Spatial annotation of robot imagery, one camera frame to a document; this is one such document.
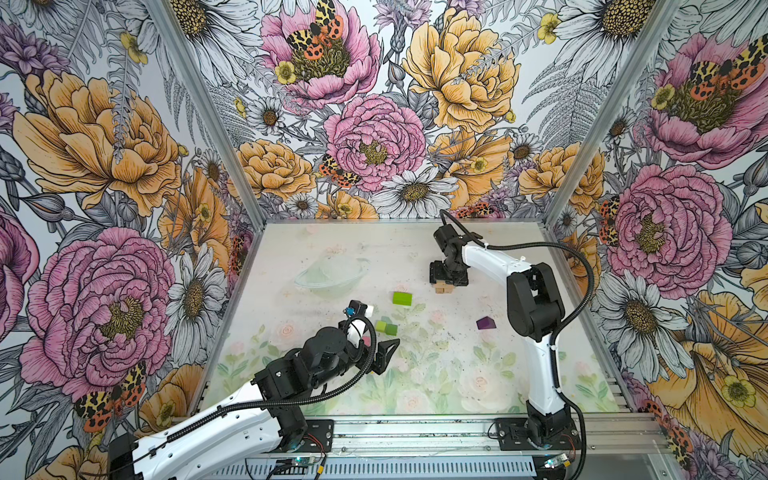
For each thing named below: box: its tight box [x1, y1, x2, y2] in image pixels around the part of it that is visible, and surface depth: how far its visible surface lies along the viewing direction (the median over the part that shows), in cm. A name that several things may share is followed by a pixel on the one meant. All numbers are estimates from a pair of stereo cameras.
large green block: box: [392, 292, 413, 307], surface depth 101 cm
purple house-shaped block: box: [476, 316, 497, 330], surface depth 94 cm
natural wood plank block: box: [434, 280, 455, 294], surface depth 103 cm
